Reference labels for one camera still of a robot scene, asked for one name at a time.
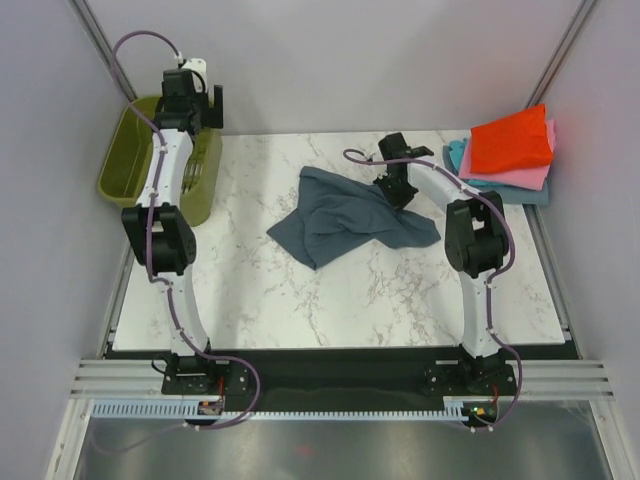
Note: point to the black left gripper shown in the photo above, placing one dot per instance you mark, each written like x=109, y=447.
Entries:
x=215, y=114

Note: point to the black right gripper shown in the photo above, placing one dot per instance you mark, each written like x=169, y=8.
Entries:
x=396, y=201

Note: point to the slate blue t shirt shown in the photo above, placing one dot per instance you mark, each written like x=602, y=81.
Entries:
x=336, y=215

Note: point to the olive green plastic basket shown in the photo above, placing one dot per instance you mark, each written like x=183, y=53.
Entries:
x=126, y=166

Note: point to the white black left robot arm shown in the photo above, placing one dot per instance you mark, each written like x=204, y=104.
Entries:
x=162, y=240

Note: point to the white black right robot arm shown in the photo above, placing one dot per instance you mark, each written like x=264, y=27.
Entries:
x=475, y=240

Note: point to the folded teal t shirt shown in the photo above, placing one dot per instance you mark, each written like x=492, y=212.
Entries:
x=456, y=150

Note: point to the folded grey blue t shirt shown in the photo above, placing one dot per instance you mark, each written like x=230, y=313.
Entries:
x=510, y=194

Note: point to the folded red t shirt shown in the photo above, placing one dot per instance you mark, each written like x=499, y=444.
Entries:
x=518, y=141

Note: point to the folded pink t shirt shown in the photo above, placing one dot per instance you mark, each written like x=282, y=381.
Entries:
x=531, y=179

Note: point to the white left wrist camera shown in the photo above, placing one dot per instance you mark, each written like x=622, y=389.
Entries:
x=192, y=67

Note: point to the aluminium left corner post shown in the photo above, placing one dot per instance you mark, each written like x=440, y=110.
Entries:
x=89, y=22

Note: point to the aluminium corner post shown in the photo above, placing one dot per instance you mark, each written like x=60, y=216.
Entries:
x=89, y=22
x=569, y=38

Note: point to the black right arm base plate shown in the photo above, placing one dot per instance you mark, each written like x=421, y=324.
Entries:
x=455, y=379

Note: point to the aluminium right corner post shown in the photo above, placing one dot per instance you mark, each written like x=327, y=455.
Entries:
x=569, y=38

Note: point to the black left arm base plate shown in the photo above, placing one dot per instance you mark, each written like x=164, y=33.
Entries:
x=228, y=379

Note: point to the aluminium extrusion rail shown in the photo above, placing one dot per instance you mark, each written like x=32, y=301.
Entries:
x=535, y=379

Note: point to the light blue slotted cable duct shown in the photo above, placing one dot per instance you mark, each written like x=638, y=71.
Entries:
x=193, y=410

